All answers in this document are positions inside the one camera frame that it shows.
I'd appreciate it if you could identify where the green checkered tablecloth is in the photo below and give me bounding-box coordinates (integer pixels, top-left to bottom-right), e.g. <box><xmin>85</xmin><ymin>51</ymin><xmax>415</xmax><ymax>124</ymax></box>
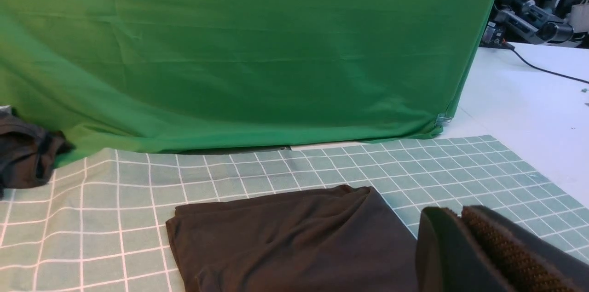
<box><xmin>0</xmin><ymin>135</ymin><xmax>589</xmax><ymax>292</ymax></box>

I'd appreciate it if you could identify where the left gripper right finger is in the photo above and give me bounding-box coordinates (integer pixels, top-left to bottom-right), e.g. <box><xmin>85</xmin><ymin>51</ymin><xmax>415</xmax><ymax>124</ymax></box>
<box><xmin>462</xmin><ymin>206</ymin><xmax>588</xmax><ymax>292</ymax></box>

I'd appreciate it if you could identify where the black cable on white table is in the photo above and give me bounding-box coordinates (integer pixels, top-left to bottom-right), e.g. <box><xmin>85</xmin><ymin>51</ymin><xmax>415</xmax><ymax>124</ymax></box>
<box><xmin>502</xmin><ymin>41</ymin><xmax>589</xmax><ymax>86</ymax></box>

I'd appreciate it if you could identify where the dark crumpled garment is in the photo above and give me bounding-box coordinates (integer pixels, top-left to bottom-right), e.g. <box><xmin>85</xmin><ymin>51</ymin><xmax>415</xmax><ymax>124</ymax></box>
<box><xmin>0</xmin><ymin>110</ymin><xmax>74</xmax><ymax>199</ymax></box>

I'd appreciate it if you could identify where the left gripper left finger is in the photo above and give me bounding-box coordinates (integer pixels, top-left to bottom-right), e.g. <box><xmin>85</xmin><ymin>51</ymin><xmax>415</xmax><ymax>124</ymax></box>
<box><xmin>415</xmin><ymin>207</ymin><xmax>515</xmax><ymax>292</ymax></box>

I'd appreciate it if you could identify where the gray equipment in background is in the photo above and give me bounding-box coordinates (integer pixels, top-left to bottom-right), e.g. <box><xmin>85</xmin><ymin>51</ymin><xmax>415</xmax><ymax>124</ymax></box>
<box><xmin>479</xmin><ymin>0</ymin><xmax>575</xmax><ymax>49</ymax></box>

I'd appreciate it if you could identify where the dark gray long-sleeved shirt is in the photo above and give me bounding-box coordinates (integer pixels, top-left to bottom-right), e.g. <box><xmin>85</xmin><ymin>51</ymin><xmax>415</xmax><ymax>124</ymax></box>
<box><xmin>166</xmin><ymin>185</ymin><xmax>418</xmax><ymax>292</ymax></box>

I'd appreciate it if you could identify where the green backdrop cloth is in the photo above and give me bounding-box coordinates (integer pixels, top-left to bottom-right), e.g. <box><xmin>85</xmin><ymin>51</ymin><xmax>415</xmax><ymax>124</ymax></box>
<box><xmin>0</xmin><ymin>0</ymin><xmax>494</xmax><ymax>166</ymax></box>

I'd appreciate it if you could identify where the metal binder clip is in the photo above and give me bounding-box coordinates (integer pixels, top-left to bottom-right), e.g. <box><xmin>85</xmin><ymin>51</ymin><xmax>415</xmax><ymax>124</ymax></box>
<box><xmin>435</xmin><ymin>112</ymin><xmax>454</xmax><ymax>128</ymax></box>

